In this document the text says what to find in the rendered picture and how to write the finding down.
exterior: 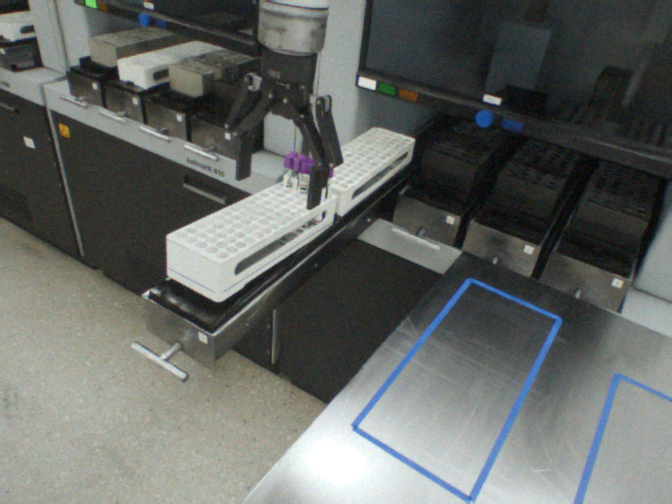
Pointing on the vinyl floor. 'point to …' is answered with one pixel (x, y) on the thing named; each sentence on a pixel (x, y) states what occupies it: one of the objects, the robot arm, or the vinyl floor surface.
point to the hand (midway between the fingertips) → (277, 185)
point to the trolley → (493, 406)
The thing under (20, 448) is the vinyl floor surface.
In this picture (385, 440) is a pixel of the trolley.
